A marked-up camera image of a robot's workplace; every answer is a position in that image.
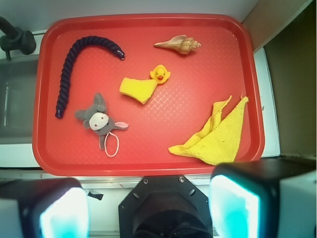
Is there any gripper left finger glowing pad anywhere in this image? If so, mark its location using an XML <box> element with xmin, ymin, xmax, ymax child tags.
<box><xmin>0</xmin><ymin>178</ymin><xmax>90</xmax><ymax>238</ymax></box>

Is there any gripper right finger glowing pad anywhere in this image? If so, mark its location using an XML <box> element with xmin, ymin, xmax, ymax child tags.
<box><xmin>208</xmin><ymin>157</ymin><xmax>317</xmax><ymax>238</ymax></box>

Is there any yellow folded cloth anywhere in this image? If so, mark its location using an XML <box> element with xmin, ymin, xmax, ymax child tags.
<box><xmin>168</xmin><ymin>96</ymin><xmax>249</xmax><ymax>166</ymax></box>

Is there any grey plush donkey toy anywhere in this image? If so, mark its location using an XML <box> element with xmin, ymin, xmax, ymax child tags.
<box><xmin>75</xmin><ymin>93</ymin><xmax>129</xmax><ymax>157</ymax></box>

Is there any red plastic tray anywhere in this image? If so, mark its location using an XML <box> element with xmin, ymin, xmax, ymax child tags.
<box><xmin>32</xmin><ymin>14</ymin><xmax>264</xmax><ymax>176</ymax></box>

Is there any yellow sponge piece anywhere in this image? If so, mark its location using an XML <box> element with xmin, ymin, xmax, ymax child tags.
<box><xmin>119</xmin><ymin>77</ymin><xmax>158</xmax><ymax>105</ymax></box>

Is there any yellow rubber duck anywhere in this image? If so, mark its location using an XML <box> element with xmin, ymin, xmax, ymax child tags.
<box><xmin>150</xmin><ymin>64</ymin><xmax>171</xmax><ymax>84</ymax></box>

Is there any spiral conch seashell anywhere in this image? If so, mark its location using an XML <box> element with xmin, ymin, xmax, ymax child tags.
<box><xmin>154</xmin><ymin>35</ymin><xmax>202</xmax><ymax>55</ymax></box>

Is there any black octagonal camera mount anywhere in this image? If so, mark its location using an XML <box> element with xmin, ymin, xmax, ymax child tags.
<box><xmin>118</xmin><ymin>175</ymin><xmax>213</xmax><ymax>238</ymax></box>

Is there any dark blue twisted rope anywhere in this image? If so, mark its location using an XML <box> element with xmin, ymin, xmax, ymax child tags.
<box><xmin>54</xmin><ymin>35</ymin><xmax>126</xmax><ymax>119</ymax></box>

